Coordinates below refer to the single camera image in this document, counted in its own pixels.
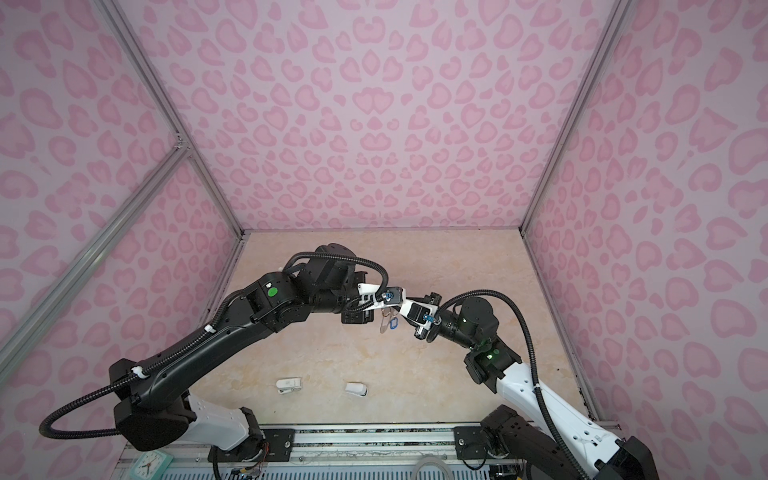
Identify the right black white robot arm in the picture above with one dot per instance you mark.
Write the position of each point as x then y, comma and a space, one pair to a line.
535, 424

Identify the diagonal aluminium frame bar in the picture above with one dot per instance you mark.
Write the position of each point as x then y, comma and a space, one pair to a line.
40, 317

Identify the small green clock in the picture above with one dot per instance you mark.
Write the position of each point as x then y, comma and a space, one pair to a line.
150, 465

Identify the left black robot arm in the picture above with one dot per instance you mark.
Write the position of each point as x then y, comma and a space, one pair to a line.
158, 409

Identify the right white key tag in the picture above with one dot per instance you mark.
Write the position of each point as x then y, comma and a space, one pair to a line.
356, 388

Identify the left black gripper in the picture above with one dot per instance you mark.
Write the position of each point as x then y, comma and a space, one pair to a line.
362, 316

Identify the white key tag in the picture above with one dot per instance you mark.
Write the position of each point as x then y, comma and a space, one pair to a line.
356, 388
288, 385

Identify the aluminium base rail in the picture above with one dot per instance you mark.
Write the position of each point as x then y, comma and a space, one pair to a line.
348, 451

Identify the left white key tag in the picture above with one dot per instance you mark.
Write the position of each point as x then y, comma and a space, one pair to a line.
288, 385

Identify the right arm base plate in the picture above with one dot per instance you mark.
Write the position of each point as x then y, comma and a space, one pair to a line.
471, 443

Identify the silver carabiner keyring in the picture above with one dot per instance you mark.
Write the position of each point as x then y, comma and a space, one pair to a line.
386, 315

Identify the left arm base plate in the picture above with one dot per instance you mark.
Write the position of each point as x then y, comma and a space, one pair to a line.
266, 445

